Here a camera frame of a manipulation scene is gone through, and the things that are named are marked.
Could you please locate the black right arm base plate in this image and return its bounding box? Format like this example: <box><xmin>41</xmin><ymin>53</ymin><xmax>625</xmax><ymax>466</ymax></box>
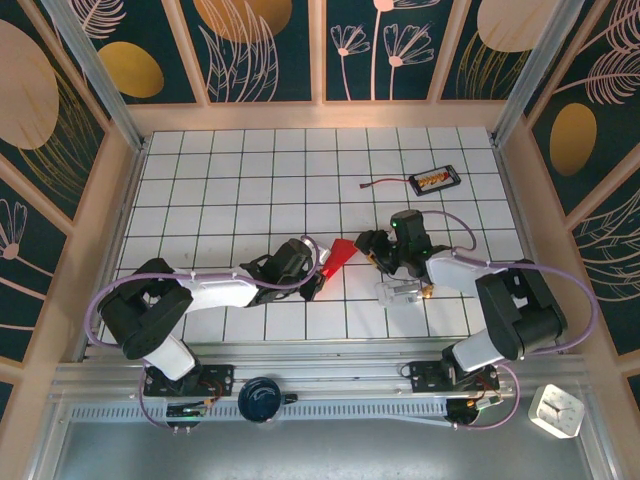
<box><xmin>408</xmin><ymin>359</ymin><xmax>501</xmax><ymax>394</ymax></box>

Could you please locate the black battery holder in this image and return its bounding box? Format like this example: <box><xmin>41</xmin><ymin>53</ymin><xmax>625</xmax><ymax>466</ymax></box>
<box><xmin>408</xmin><ymin>165</ymin><xmax>462</xmax><ymax>198</ymax></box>

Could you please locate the aluminium side rail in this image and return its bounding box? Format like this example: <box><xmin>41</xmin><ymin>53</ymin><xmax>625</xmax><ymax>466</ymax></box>
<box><xmin>74</xmin><ymin>142</ymin><xmax>149</xmax><ymax>362</ymax></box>
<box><xmin>492</xmin><ymin>137</ymin><xmax>571</xmax><ymax>356</ymax></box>

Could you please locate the slotted grey cable duct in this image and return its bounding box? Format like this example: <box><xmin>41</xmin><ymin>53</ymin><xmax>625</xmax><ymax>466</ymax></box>
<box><xmin>69</xmin><ymin>401</ymin><xmax>451</xmax><ymax>422</ymax></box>

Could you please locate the white square alarm clock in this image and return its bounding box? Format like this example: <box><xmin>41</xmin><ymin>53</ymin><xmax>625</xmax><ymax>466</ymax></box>
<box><xmin>527</xmin><ymin>383</ymin><xmax>586</xmax><ymax>440</ymax></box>

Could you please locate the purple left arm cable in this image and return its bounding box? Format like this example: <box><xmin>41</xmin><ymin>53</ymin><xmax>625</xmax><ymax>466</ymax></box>
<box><xmin>85</xmin><ymin>234</ymin><xmax>321</xmax><ymax>432</ymax></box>

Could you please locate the dark blue mug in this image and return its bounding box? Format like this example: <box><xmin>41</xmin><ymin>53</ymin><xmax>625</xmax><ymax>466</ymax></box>
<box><xmin>236</xmin><ymin>377</ymin><xmax>300</xmax><ymax>425</ymax></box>

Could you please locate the black controller board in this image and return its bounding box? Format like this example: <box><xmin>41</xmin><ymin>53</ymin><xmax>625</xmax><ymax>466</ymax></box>
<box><xmin>446</xmin><ymin>394</ymin><xmax>505</xmax><ymax>416</ymax></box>
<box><xmin>166</xmin><ymin>399</ymin><xmax>210</xmax><ymax>419</ymax></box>

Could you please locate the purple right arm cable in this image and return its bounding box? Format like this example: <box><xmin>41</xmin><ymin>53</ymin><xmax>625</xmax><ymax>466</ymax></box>
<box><xmin>419</xmin><ymin>209</ymin><xmax>599</xmax><ymax>430</ymax></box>

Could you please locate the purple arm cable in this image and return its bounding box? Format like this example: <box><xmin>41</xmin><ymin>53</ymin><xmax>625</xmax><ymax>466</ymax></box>
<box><xmin>419</xmin><ymin>209</ymin><xmax>599</xmax><ymax>430</ymax></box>
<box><xmin>85</xmin><ymin>234</ymin><xmax>321</xmax><ymax>432</ymax></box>

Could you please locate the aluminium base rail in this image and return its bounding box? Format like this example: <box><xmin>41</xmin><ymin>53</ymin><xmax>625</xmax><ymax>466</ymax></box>
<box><xmin>48</xmin><ymin>335</ymin><xmax>592</xmax><ymax>404</ymax></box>

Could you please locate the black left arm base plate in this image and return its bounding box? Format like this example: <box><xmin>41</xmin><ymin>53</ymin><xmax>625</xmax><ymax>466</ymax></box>
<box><xmin>143</xmin><ymin>363</ymin><xmax>236</xmax><ymax>398</ymax></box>

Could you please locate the thin red wire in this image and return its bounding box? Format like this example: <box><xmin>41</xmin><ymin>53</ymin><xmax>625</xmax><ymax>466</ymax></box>
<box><xmin>360</xmin><ymin>177</ymin><xmax>412</xmax><ymax>190</ymax></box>

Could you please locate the aluminium corner post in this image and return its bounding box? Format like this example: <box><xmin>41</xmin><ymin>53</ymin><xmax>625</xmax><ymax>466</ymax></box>
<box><xmin>491</xmin><ymin>0</ymin><xmax>589</xmax><ymax>147</ymax></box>
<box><xmin>39</xmin><ymin>0</ymin><xmax>149</xmax><ymax>154</ymax></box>

